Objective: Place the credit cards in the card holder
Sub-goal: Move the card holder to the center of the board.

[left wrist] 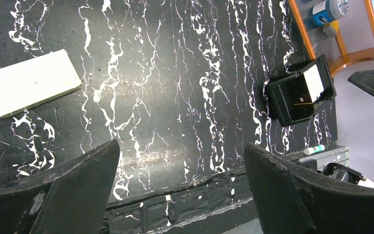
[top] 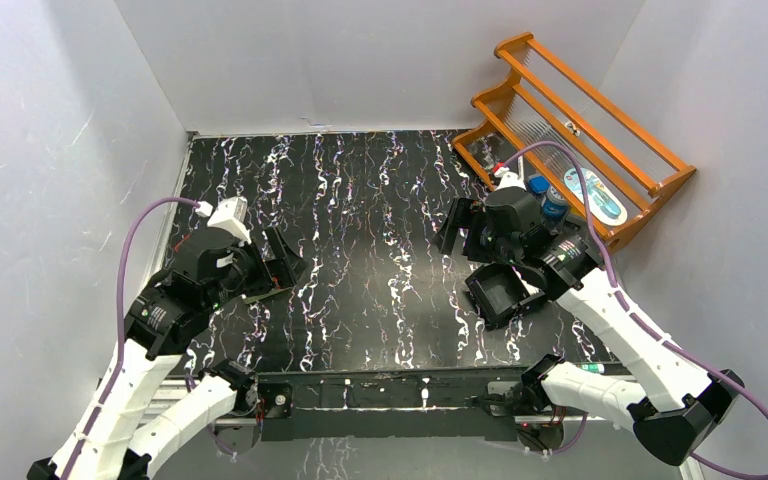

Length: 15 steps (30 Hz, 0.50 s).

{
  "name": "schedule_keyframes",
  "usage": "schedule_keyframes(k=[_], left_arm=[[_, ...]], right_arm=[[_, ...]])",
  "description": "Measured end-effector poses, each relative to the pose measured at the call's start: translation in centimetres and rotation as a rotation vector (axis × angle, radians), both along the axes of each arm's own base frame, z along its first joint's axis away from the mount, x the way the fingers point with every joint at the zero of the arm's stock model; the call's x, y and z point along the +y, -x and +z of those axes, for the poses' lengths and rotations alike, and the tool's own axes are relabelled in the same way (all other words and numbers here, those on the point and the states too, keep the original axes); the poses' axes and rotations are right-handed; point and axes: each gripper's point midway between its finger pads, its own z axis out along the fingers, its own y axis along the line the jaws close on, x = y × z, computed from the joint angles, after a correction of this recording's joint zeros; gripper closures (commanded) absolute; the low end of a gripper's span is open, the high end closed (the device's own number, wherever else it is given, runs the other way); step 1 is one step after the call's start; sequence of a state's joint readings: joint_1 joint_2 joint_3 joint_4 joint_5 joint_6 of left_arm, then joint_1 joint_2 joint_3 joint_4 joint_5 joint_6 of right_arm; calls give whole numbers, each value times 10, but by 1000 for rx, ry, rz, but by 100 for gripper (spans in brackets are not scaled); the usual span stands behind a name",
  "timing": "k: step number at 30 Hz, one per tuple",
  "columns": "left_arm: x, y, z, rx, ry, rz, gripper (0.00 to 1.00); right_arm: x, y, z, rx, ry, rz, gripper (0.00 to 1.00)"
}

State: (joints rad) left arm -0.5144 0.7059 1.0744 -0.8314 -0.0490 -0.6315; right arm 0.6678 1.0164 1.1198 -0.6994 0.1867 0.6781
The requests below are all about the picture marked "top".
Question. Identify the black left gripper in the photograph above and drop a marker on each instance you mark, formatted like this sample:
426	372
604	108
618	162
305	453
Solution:
264	266

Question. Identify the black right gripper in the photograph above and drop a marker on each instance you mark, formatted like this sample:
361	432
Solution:
464	217

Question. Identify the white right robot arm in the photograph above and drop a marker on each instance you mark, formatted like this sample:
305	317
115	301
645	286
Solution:
525	261

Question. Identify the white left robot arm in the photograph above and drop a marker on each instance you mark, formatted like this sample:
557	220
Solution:
211	268

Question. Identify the black plastic card box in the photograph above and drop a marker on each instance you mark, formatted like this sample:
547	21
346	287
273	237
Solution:
499	295

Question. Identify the small blue block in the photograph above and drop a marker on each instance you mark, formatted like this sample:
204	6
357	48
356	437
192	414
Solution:
537	184

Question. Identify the orange wooden shelf rack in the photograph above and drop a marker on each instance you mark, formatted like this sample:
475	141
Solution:
543	100

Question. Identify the green white marker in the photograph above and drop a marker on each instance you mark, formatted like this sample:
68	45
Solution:
597	368

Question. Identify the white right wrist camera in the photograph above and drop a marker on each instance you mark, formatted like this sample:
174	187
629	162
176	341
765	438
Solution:
507	178

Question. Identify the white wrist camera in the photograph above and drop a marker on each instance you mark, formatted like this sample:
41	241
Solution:
229	216
507	178

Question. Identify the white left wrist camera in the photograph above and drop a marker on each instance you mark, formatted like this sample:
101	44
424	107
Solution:
229	216

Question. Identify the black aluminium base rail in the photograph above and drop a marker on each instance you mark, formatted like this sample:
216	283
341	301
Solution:
413	403

